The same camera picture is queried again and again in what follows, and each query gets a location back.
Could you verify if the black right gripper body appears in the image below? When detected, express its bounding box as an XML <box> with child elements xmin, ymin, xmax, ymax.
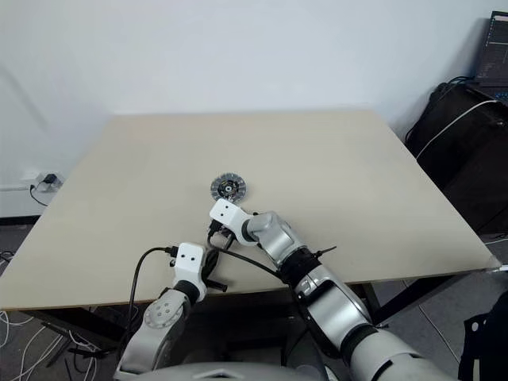
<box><xmin>206</xmin><ymin>220</ymin><xmax>236</xmax><ymax>248</ymax></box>

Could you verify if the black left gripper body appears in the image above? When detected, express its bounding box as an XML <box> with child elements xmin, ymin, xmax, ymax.
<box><xmin>204</xmin><ymin>277</ymin><xmax>228</xmax><ymax>294</ymax></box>

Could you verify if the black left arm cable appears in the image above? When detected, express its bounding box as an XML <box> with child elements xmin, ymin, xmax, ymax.
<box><xmin>125</xmin><ymin>246</ymin><xmax>179</xmax><ymax>338</ymax></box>

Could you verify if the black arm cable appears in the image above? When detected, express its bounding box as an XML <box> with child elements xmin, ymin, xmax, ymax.
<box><xmin>125</xmin><ymin>246</ymin><xmax>179</xmax><ymax>338</ymax></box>
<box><xmin>206</xmin><ymin>233</ymin><xmax>318</xmax><ymax>342</ymax></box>

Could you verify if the white floor cable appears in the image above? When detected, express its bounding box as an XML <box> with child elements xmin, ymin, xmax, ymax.
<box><xmin>19</xmin><ymin>321</ymin><xmax>100</xmax><ymax>370</ymax></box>
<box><xmin>0</xmin><ymin>309</ymin><xmax>15</xmax><ymax>358</ymax></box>

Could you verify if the black rounded shape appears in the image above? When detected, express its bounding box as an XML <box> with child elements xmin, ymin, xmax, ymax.
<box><xmin>458</xmin><ymin>293</ymin><xmax>508</xmax><ymax>381</ymax></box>

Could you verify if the dark laptop screen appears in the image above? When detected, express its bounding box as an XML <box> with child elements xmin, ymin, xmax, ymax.
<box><xmin>474</xmin><ymin>10</ymin><xmax>508</xmax><ymax>100</ymax></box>

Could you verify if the black adapter cable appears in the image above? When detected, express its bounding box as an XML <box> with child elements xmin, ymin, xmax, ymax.
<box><xmin>29</xmin><ymin>181</ymin><xmax>51</xmax><ymax>207</ymax></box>

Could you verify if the white cable on case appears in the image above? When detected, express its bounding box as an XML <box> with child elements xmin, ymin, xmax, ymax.
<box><xmin>416</xmin><ymin>98</ymin><xmax>508</xmax><ymax>160</ymax></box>

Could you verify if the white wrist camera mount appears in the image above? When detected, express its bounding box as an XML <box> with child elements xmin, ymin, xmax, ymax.
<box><xmin>209</xmin><ymin>198</ymin><xmax>250</xmax><ymax>244</ymax></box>
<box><xmin>173</xmin><ymin>242</ymin><xmax>207</xmax><ymax>294</ymax></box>

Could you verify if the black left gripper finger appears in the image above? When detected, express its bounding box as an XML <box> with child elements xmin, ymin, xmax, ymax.
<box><xmin>201</xmin><ymin>246</ymin><xmax>220</xmax><ymax>281</ymax></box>

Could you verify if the large black case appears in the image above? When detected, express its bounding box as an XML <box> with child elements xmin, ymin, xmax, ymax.
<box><xmin>405</xmin><ymin>81</ymin><xmax>508</xmax><ymax>235</ymax></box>

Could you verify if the white wall socket strip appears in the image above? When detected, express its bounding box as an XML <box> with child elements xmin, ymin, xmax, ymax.
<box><xmin>21</xmin><ymin>170</ymin><xmax>67</xmax><ymax>190</ymax></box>

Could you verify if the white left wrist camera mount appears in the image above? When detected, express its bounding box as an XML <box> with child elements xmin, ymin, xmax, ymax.
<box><xmin>173</xmin><ymin>242</ymin><xmax>207</xmax><ymax>294</ymax></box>

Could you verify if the grey robot torso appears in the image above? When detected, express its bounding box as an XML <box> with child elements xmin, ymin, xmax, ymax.
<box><xmin>114</xmin><ymin>359</ymin><xmax>330</xmax><ymax>381</ymax></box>

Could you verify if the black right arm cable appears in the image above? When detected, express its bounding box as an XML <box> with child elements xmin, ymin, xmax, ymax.
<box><xmin>206</xmin><ymin>233</ymin><xmax>318</xmax><ymax>342</ymax></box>

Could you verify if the black metal table frame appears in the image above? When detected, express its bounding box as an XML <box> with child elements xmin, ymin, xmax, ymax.
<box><xmin>15</xmin><ymin>269</ymin><xmax>493</xmax><ymax>352</ymax></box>

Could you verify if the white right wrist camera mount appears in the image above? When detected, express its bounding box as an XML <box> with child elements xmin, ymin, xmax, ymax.
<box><xmin>209</xmin><ymin>198</ymin><xmax>250</xmax><ymax>244</ymax></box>

